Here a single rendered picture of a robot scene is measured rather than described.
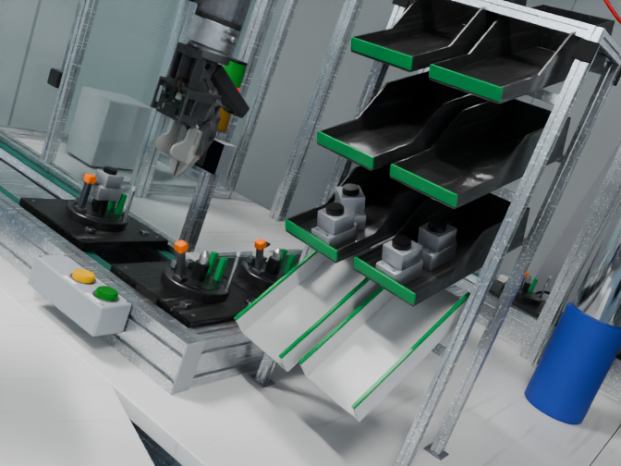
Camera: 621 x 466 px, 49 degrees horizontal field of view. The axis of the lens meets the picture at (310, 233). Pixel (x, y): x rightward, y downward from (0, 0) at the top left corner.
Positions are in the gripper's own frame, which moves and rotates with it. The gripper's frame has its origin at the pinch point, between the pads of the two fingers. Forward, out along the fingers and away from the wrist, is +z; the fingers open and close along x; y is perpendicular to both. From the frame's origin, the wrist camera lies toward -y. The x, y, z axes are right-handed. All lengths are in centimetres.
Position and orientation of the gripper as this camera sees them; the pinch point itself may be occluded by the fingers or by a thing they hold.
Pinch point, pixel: (180, 169)
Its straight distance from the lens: 117.6
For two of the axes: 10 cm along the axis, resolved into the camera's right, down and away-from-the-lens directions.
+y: -5.6, 0.0, -8.3
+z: -3.4, 9.1, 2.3
